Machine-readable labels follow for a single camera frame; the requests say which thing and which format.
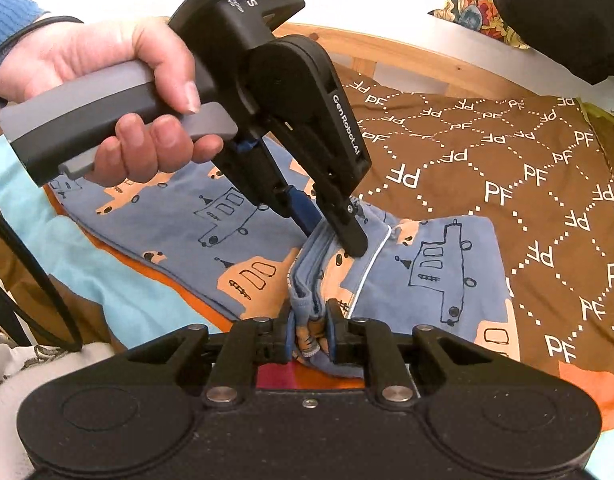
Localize black hanging garment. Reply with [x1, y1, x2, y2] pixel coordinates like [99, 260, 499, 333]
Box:
[494, 0, 614, 84]

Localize brown PF patterned bedsheet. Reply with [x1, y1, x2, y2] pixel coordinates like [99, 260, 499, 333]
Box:
[0, 58, 614, 434]

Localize person's left hand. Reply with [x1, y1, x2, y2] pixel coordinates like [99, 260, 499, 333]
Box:
[0, 15, 226, 189]

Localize wooden bed frame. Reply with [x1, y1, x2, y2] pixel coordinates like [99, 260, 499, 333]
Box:
[275, 23, 536, 100]

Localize blue patterned pajama pants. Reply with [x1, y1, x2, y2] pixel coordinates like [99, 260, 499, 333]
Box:
[49, 164, 520, 377]

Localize colourful landscape wall poster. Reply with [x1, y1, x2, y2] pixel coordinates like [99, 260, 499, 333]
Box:
[428, 0, 529, 50]

